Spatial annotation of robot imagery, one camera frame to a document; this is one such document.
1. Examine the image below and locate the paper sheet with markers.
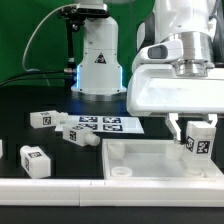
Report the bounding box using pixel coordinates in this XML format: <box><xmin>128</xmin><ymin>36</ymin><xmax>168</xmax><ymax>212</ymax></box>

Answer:
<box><xmin>55</xmin><ymin>115</ymin><xmax>144</xmax><ymax>134</ymax></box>

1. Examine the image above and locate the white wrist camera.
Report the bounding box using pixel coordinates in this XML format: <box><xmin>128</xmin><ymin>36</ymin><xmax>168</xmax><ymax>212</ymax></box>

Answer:
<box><xmin>134</xmin><ymin>39</ymin><xmax>183</xmax><ymax>65</ymax></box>

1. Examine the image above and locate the white L-shaped fence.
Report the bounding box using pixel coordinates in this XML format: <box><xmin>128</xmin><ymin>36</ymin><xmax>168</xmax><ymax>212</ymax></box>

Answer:
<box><xmin>0</xmin><ymin>173</ymin><xmax>224</xmax><ymax>207</ymax></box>

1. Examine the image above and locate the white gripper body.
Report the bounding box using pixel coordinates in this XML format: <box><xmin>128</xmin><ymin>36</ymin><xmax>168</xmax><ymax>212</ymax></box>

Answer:
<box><xmin>126</xmin><ymin>64</ymin><xmax>224</xmax><ymax>117</ymax></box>

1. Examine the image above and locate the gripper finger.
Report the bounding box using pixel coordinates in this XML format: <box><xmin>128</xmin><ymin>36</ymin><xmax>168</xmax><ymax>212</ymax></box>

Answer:
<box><xmin>165</xmin><ymin>113</ymin><xmax>181</xmax><ymax>144</ymax></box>
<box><xmin>204</xmin><ymin>114</ymin><xmax>218</xmax><ymax>127</ymax></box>

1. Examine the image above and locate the grey cable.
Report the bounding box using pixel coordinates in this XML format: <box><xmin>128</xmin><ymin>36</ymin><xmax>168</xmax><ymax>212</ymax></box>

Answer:
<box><xmin>21</xmin><ymin>3</ymin><xmax>75</xmax><ymax>87</ymax></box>

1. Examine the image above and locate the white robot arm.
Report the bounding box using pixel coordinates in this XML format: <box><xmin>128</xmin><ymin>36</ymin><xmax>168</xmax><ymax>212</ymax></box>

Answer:
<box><xmin>72</xmin><ymin>0</ymin><xmax>224</xmax><ymax>140</ymax></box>

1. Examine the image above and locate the white square table top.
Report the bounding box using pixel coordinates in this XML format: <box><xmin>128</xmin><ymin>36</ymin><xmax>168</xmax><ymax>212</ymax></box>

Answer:
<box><xmin>102</xmin><ymin>139</ymin><xmax>224</xmax><ymax>181</ymax></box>

